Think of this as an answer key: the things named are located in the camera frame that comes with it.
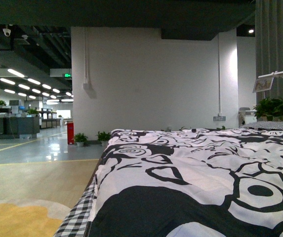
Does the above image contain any small framed picture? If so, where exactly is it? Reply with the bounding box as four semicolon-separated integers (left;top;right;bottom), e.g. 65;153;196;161
253;77;274;93

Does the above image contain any dark office counter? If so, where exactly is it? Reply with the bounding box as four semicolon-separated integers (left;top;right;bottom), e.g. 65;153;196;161
0;109;40;139

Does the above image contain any grey patterned pillow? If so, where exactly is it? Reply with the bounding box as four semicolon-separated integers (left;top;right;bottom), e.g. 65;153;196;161
241;121;283;130

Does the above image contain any potted plant floor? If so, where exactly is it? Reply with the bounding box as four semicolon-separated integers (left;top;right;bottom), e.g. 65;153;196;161
97;131;111;147
74;133;88;147

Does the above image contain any white security camera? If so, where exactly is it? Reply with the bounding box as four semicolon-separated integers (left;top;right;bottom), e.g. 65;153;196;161
2;28;11;37

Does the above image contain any potted plant right floor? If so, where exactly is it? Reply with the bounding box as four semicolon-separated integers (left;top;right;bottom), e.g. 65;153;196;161
97;131;111;147

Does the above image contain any green potted plant on nightstand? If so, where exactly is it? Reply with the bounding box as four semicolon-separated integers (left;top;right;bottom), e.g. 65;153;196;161
254;97;283;121

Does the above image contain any white wall socket box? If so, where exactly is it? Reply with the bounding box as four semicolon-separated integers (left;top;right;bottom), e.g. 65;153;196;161
83;83;91;90

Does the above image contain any checkered bed sheet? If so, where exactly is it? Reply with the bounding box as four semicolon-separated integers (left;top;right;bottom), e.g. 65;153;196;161
54;181;95;237

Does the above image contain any potted plant left floor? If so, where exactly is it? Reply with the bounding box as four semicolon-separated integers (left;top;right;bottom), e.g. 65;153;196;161
74;133;88;147

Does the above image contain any yellow and white rug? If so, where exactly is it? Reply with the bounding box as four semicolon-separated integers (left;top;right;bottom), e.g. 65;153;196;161
0;199;71;237

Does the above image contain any black and white floral duvet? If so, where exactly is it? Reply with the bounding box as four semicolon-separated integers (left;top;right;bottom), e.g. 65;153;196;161
85;128;283;237

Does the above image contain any grey curtain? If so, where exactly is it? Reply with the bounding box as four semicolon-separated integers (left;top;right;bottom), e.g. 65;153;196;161
255;0;283;123

